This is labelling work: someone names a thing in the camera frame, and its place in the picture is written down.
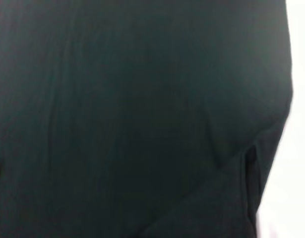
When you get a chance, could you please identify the black shirt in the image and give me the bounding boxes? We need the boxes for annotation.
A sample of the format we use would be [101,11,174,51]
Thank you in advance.
[0,0,294,238]

